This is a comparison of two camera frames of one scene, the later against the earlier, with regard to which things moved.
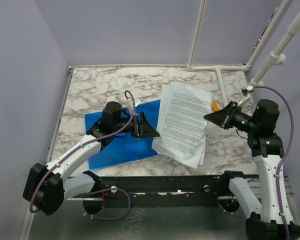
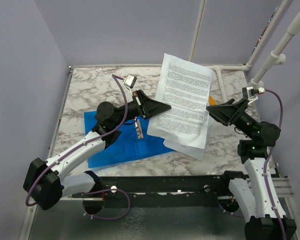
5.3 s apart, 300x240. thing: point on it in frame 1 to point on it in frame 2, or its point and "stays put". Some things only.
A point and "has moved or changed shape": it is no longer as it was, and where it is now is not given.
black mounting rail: x=164 y=191 stays put
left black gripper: x=142 y=128 to x=148 y=107
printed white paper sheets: x=183 y=127 has moved or changed shape
